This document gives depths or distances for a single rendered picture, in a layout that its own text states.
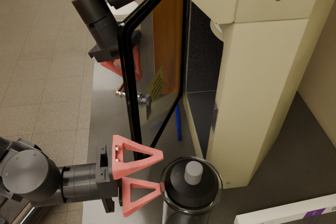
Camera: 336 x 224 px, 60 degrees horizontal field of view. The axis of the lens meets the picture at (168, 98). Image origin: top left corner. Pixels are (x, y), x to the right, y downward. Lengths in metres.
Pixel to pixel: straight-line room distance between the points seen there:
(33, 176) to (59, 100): 2.06
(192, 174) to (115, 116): 0.50
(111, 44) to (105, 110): 0.40
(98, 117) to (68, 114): 1.40
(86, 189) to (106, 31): 0.30
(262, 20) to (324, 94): 0.62
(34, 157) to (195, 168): 0.24
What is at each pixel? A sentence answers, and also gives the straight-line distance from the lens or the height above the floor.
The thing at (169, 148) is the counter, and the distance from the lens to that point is 0.84.
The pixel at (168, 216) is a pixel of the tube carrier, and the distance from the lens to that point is 0.57.
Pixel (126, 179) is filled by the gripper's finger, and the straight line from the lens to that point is 0.55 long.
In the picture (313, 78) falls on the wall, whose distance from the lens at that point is 1.07.
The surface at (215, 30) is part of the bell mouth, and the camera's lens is 0.58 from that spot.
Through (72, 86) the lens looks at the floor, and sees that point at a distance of 2.56.
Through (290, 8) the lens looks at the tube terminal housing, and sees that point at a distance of 0.45.
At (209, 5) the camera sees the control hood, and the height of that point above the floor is 1.44.
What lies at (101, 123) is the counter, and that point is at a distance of 0.92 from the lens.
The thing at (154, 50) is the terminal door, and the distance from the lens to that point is 0.60.
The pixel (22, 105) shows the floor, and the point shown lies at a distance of 2.53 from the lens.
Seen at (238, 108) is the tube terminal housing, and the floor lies 1.24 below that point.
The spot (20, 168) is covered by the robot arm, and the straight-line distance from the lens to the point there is 0.43.
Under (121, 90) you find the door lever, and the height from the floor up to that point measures 1.21.
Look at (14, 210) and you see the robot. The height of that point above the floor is 0.24.
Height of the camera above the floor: 1.62
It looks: 44 degrees down
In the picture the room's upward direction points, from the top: straight up
